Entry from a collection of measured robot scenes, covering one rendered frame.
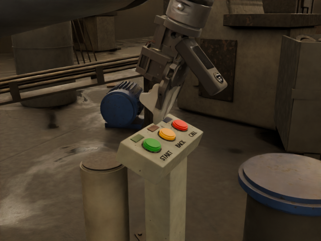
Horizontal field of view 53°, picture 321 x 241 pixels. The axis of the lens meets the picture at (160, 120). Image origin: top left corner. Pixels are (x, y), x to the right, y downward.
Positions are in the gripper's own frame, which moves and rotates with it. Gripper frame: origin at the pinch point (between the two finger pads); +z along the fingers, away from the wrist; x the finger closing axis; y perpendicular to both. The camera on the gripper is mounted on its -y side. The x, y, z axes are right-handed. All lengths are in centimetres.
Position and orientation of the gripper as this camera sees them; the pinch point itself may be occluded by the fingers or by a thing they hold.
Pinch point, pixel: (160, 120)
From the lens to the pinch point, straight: 68.0
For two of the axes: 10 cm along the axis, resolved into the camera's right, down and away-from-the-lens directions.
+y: -8.4, -4.6, 3.0
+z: -3.0, 8.4, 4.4
